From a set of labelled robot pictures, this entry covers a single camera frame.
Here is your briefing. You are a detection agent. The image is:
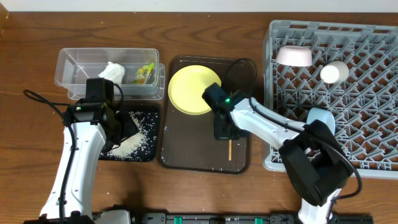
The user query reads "wooden chopstick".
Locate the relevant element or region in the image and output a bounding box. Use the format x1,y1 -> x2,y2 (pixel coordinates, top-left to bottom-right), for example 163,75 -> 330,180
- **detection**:
228,140 -> 232,161

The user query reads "rice pile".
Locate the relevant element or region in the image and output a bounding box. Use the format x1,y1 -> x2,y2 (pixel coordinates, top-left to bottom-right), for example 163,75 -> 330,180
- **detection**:
108,111 -> 149,161

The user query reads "white napkin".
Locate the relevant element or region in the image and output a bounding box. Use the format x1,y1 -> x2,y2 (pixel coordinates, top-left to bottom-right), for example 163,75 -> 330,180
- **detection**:
98,62 -> 126,86

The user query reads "yellow plate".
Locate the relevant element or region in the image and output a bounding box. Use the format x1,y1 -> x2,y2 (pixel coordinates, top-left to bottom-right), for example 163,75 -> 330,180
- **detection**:
168,65 -> 221,115

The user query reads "green snack wrapper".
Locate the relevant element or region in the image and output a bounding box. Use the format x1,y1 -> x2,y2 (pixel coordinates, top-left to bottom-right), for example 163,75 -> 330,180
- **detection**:
132,62 -> 155,84

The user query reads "light blue bowl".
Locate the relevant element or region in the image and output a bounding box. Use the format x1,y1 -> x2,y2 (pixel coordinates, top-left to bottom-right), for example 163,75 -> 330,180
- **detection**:
307,108 -> 336,134

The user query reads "pink bowl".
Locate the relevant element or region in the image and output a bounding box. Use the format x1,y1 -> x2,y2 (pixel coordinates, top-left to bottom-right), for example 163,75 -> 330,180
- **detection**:
276,45 -> 312,67

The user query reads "white cup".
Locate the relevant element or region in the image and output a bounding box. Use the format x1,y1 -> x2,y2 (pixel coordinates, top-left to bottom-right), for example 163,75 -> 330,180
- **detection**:
320,61 -> 349,83

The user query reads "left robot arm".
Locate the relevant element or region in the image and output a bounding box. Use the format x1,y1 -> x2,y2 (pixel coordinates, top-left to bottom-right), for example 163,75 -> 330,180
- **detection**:
23,78 -> 139,223

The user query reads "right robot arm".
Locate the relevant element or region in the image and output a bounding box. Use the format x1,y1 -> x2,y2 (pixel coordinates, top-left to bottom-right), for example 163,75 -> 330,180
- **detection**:
202,83 -> 355,223

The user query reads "grey dishwasher rack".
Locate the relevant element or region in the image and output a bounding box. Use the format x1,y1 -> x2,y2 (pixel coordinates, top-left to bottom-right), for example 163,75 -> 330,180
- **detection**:
262,20 -> 397,179

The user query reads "black plastic tray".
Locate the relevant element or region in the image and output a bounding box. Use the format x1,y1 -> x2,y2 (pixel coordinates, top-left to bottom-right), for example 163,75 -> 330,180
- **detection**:
99,105 -> 160,162

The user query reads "brown serving tray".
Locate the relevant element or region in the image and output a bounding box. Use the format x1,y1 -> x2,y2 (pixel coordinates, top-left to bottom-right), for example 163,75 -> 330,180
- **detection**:
159,55 -> 252,174

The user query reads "clear plastic bin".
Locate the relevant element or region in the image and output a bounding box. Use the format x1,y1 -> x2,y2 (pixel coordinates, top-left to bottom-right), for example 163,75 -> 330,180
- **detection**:
55,48 -> 165,100

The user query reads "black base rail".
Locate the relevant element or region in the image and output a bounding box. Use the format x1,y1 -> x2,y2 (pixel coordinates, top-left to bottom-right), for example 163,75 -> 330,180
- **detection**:
93,212 -> 374,224

